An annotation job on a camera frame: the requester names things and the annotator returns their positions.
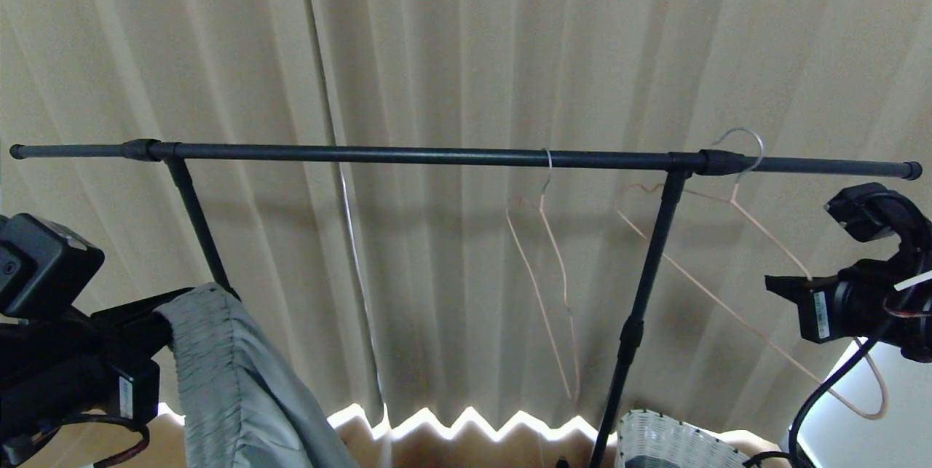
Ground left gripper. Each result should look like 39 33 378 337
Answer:
0 319 162 454

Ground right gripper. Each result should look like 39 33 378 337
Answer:
797 257 920 352

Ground pink clothes hanger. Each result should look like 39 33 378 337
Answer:
614 127 892 422
505 149 585 405

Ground pale grey shorts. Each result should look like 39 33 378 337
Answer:
155 282 359 468

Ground white laundry basket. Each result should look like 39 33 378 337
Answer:
615 410 752 468

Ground black clothes rack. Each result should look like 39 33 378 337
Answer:
9 138 924 468

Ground beige curtain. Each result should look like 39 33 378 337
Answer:
0 0 932 448

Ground black cable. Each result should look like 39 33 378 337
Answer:
743 319 898 468

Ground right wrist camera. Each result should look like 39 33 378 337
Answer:
825 183 932 287

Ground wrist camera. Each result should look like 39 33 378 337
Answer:
825 183 932 287
0 213 106 320

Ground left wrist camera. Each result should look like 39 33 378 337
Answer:
0 213 106 320

